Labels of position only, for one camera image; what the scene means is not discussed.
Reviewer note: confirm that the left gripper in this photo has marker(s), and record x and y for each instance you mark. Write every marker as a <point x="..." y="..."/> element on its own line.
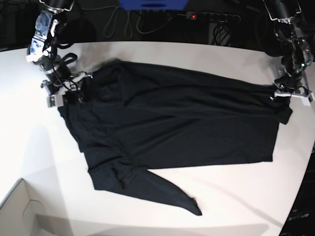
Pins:
<point x="299" y="90"/>

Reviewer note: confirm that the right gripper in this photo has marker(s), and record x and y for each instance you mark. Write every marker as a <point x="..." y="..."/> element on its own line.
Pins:
<point x="68" y="91"/>

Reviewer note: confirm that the black t-shirt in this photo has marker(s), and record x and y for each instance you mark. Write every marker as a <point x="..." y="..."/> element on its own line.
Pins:
<point x="140" y="117"/>

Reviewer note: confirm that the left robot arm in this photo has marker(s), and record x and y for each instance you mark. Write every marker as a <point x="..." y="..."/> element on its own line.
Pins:
<point x="297" y="55"/>

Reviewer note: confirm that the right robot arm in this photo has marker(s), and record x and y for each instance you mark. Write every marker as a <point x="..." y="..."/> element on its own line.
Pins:
<point x="43" y="49"/>

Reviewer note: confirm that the blue plastic bin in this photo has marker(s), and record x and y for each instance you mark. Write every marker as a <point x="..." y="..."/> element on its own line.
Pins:
<point x="153" y="4"/>

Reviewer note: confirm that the black power strip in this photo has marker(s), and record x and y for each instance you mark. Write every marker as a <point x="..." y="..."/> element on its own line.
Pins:
<point x="213" y="17"/>

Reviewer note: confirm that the white cardboard box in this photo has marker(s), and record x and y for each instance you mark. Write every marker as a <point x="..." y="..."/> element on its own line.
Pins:
<point x="22" y="216"/>

